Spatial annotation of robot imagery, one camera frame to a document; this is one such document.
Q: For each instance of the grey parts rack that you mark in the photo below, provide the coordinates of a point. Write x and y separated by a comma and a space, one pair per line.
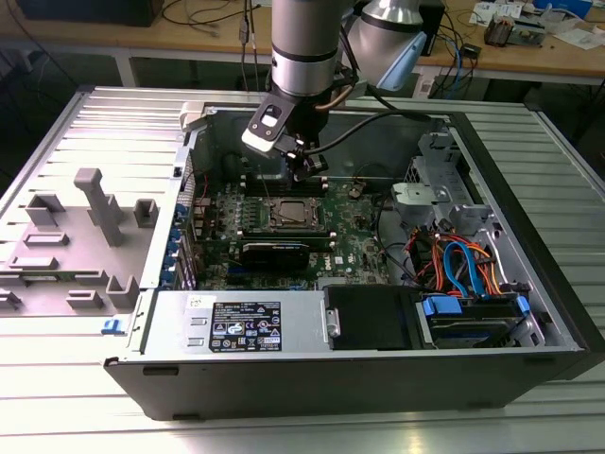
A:
71, 255

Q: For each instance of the grey electronic device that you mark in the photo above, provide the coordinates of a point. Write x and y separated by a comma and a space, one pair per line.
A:
529, 33

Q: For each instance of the wooden desk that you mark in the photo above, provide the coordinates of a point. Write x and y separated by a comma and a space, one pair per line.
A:
118, 33

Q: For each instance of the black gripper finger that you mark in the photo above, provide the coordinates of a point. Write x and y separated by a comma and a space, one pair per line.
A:
299, 165
316, 163

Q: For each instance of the clear plastic bag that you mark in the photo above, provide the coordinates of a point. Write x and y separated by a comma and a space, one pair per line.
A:
562, 14

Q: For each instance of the white paper sheet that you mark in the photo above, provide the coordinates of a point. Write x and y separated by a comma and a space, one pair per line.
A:
579, 39

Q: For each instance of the small black box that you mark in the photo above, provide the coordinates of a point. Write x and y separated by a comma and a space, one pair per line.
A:
471, 50

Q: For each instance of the blue card retainer clip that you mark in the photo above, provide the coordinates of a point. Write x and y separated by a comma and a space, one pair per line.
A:
173, 251
168, 276
176, 235
180, 214

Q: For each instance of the silver CPU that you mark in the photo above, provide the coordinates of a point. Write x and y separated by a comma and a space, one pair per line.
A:
295, 212

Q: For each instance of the silver latch bracket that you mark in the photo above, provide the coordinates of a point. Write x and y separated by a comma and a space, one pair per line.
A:
411, 194

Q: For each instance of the green motherboard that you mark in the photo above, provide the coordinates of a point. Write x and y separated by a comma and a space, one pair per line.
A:
352, 236

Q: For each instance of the black tower device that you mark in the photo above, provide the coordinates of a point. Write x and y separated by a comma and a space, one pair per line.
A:
435, 28

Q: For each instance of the round coin battery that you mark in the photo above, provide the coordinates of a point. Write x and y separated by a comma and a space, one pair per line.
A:
355, 190

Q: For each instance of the large black box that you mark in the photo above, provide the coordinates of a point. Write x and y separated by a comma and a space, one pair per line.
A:
94, 12

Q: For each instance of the black open PC case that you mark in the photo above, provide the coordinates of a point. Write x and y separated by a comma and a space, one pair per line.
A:
307, 388

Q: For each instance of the silver metal drive cage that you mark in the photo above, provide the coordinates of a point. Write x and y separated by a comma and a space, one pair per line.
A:
465, 213

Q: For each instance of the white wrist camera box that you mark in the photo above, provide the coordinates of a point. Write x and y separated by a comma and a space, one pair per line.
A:
257, 141

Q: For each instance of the copper finned heatsink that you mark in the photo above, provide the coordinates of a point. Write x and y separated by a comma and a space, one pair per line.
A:
498, 30

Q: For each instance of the white labelled box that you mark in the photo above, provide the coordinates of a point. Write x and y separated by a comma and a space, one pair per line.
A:
424, 85

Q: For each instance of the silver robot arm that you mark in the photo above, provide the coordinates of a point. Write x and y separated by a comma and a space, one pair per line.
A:
302, 38

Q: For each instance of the hard disk in blue carrier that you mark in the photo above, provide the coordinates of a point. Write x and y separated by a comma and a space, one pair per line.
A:
442, 307

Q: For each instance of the black graphics card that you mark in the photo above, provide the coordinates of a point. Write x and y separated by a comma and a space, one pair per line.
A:
274, 257

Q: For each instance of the white printed papers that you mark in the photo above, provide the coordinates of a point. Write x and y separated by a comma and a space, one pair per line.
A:
491, 9

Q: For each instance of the silver power supply unit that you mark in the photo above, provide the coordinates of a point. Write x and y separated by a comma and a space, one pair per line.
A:
302, 326

